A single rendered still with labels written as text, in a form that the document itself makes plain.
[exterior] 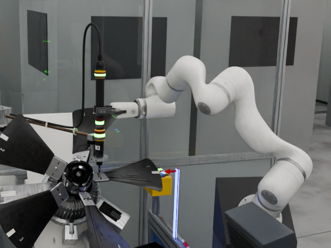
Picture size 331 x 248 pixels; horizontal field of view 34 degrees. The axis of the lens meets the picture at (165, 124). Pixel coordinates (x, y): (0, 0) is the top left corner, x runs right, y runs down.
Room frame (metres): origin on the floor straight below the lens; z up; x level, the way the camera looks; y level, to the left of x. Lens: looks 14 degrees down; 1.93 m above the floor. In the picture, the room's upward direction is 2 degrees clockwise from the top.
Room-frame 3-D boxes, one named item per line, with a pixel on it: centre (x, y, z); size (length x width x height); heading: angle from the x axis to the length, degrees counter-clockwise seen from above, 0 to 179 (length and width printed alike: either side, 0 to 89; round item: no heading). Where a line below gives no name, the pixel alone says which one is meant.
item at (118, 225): (2.18, 0.23, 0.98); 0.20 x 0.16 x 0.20; 21
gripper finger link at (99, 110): (2.11, 0.24, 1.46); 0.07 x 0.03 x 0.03; 111
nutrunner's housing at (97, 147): (2.13, 0.27, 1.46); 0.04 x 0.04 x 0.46
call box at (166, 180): (2.53, 0.03, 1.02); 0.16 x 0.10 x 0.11; 21
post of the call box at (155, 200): (2.53, 0.03, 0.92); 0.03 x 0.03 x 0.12; 21
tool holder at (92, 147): (2.14, 0.27, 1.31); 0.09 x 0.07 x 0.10; 56
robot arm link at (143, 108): (2.19, 0.11, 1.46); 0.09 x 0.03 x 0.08; 21
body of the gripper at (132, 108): (2.17, 0.17, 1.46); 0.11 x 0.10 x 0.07; 111
